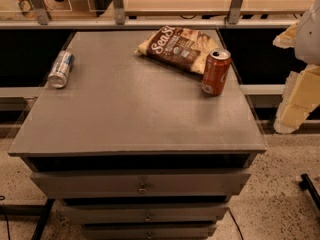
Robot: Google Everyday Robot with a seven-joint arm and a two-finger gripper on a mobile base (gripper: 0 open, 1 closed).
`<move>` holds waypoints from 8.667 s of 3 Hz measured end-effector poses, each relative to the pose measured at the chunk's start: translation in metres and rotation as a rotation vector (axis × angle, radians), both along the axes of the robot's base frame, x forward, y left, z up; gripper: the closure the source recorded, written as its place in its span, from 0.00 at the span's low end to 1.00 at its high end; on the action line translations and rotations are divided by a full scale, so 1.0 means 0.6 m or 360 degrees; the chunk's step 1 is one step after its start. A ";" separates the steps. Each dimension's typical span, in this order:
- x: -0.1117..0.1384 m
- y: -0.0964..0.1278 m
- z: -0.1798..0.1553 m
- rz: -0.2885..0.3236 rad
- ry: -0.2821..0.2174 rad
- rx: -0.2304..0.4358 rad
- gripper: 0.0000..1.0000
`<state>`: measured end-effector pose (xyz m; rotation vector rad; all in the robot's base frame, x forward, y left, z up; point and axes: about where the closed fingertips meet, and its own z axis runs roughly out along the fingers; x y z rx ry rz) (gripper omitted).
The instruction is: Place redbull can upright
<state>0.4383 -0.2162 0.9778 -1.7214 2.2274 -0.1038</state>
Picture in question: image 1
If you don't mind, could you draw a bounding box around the red soda can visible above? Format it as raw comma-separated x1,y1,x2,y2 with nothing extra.
201,48,231,96

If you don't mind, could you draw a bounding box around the metal railing frame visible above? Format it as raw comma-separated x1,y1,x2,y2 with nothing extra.
0,0,306,30

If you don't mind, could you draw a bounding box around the grey drawer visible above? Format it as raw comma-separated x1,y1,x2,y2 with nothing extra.
31,169,250,199
83,222,216,240
62,203,228,224

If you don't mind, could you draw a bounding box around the bottom grey drawer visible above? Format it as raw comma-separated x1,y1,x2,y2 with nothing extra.
83,222,216,240

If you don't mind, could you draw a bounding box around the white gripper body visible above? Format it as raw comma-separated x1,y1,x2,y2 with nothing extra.
294,0,320,65

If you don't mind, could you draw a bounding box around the black stand leg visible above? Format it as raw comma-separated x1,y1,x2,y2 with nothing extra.
299,174,320,211
31,199,54,240

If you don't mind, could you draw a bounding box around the black stand leg left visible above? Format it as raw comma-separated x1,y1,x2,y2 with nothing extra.
31,199,54,240

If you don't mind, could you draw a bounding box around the grey drawer cabinet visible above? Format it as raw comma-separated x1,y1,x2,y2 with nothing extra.
7,29,268,240

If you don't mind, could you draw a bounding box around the top grey drawer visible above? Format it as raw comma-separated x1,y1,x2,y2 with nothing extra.
31,169,250,199

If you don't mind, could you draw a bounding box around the silver blue redbull can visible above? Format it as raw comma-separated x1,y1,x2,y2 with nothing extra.
47,50,75,88

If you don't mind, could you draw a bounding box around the black stand leg right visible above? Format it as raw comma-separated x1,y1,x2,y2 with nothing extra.
299,174,320,211

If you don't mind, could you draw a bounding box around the brown seaweed snack bag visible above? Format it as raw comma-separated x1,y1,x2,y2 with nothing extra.
138,26,218,75

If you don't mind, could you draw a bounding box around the orange item behind glass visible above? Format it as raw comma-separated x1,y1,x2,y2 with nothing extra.
13,0,36,20

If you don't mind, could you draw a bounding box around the middle grey drawer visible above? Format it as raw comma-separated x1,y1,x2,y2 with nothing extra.
62,203,228,224

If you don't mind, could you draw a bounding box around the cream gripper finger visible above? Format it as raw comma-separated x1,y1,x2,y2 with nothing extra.
273,64,320,134
273,23,298,49

